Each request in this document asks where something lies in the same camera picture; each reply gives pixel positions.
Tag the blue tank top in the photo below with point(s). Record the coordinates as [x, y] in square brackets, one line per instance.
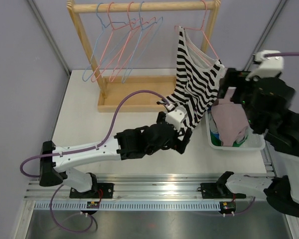
[215, 135]

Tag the light blue wire hanger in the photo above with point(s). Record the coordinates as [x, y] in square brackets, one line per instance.
[111, 25]

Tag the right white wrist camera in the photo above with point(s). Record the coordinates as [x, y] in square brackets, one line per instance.
[270, 65]

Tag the aluminium mounting rail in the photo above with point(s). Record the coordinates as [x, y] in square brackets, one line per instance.
[159, 187]

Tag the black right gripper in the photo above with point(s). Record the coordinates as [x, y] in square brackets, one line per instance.
[236, 78]

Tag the black white striped top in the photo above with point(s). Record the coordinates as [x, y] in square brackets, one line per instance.
[197, 82]

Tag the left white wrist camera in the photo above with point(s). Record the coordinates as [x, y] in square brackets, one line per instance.
[174, 118]

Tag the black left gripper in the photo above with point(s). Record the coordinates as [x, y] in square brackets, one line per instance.
[181, 147]

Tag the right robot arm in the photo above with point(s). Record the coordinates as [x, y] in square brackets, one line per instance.
[282, 193]

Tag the wooden clothes rack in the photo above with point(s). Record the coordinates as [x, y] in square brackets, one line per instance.
[111, 93]

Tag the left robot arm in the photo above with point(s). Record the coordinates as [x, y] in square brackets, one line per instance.
[58, 167]

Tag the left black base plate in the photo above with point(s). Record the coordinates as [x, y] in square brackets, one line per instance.
[103, 190]

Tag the white plastic basket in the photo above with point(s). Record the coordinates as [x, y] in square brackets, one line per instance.
[255, 142]

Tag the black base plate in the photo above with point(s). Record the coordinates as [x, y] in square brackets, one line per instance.
[212, 191]
[103, 190]

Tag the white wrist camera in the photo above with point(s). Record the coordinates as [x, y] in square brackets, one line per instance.
[270, 65]
[174, 118]

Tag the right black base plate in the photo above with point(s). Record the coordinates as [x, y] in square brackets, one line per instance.
[212, 191]

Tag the green tank top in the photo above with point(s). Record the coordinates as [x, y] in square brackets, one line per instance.
[217, 142]

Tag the white slotted cable duct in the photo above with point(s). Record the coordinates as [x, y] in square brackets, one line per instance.
[130, 206]

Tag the mauve tank top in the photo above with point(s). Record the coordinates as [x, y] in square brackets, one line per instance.
[225, 107]

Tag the grey tank top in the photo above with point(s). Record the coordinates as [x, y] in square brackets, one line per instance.
[230, 130]

